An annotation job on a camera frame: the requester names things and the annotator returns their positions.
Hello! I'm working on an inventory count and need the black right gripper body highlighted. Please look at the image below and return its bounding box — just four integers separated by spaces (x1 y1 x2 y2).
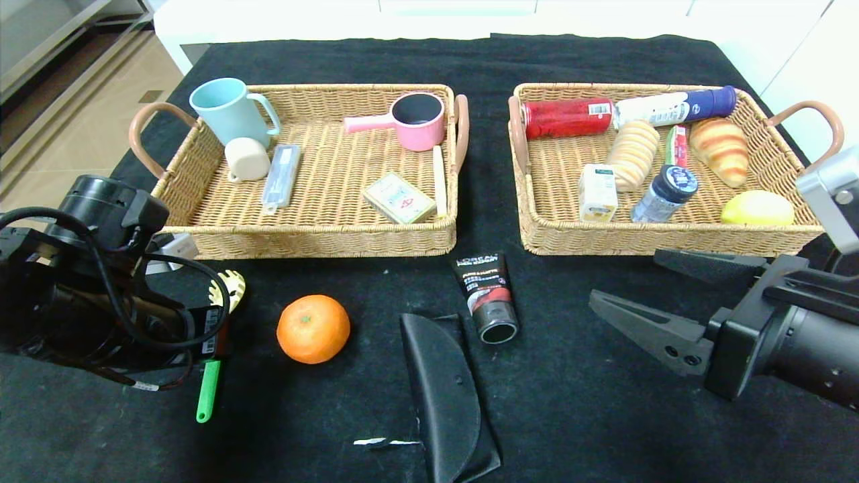
704 254 859 413

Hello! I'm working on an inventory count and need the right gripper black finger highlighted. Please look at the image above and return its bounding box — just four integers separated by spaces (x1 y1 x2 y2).
589 288 734 377
654 248 768 286

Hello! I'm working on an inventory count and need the green snack packet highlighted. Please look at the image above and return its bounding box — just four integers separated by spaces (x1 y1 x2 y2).
664 125 689 168

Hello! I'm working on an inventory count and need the small white juice box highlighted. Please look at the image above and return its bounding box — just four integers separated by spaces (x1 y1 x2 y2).
578 163 619 223

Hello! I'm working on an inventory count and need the black cleanser tube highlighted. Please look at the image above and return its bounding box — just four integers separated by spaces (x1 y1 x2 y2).
456 252 520 345

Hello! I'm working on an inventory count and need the yellow pasta spoon green handle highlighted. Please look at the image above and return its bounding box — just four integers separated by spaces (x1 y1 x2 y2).
196 270 247 424

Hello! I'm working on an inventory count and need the yellow lemon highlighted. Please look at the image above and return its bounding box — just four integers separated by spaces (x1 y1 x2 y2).
720 190 795 226

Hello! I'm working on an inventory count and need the small clear bottle dark cap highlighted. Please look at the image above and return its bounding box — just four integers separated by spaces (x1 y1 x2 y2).
631 165 699 223

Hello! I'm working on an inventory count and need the golden croissant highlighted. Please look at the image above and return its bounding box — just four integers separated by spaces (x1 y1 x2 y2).
689 118 749 189

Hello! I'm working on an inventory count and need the black table cloth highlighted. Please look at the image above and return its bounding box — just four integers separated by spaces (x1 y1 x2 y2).
0 35 859 483

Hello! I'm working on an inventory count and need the striped spiral bread roll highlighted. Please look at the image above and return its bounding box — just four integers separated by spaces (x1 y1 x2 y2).
606 119 661 193

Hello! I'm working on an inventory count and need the white bottle with blue cap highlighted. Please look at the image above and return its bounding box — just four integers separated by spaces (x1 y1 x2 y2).
612 85 738 128

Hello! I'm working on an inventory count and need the red drink can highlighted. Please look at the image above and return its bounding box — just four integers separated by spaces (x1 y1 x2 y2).
521 98 616 141

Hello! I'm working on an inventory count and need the black glasses case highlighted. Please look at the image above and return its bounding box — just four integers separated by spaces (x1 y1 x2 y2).
401 313 502 483

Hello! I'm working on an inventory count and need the pale wooden stick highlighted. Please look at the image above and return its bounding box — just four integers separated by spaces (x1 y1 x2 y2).
433 146 448 219

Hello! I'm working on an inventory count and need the green card box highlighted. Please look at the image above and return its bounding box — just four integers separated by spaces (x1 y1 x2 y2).
363 172 438 225

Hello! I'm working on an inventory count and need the orange fruit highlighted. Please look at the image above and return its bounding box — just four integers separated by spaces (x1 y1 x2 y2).
276 294 351 365

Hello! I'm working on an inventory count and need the clear plastic case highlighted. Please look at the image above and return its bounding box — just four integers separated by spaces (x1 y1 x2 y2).
261 144 302 215

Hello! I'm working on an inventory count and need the small cream cup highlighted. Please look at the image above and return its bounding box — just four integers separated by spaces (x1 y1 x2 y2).
224 138 271 183

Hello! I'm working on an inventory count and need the light blue mug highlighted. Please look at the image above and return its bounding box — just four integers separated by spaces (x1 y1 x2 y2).
189 78 282 148

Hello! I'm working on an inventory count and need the grey metal shelf unit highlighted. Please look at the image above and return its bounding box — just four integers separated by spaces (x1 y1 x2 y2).
0 0 158 199

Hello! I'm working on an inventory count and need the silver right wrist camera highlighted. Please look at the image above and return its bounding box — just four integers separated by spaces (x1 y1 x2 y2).
795 146 859 256

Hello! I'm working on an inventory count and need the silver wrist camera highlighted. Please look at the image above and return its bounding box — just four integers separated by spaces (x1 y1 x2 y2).
795 146 859 256
144 231 200 276

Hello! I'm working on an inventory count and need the wicker basket with brown handles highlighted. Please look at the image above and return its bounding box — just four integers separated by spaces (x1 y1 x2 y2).
508 83 844 258
129 83 469 260

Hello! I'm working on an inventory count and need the small pink handled pot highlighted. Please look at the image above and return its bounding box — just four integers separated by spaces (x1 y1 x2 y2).
344 92 446 152

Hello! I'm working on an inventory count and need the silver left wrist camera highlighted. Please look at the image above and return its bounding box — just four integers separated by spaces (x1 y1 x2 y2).
144 231 200 276

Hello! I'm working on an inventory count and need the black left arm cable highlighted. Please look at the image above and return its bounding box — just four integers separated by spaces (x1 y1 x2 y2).
0 207 232 392

